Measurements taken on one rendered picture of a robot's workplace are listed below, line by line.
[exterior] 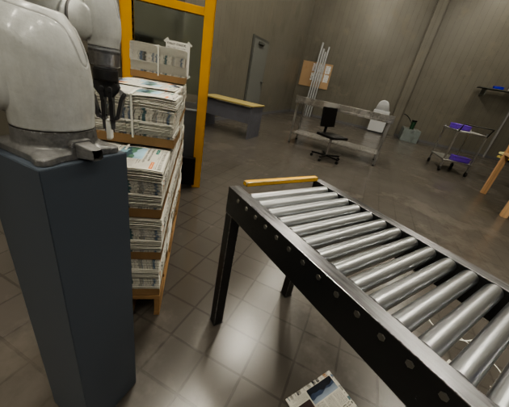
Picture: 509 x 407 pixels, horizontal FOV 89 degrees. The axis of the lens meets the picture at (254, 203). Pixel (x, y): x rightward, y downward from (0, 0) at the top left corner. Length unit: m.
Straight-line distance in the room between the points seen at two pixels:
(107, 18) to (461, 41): 12.34
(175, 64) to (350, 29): 11.05
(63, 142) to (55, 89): 0.10
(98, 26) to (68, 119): 0.44
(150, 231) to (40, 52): 0.80
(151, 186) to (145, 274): 0.47
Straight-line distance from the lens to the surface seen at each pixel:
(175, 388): 1.39
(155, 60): 2.21
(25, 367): 1.58
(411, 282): 0.87
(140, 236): 1.27
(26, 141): 0.69
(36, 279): 0.88
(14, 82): 0.67
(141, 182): 1.13
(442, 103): 12.69
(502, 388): 0.75
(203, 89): 2.72
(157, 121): 1.34
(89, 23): 1.04
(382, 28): 12.75
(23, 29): 0.66
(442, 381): 0.67
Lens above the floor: 1.23
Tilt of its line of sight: 26 degrees down
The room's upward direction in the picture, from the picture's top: 11 degrees clockwise
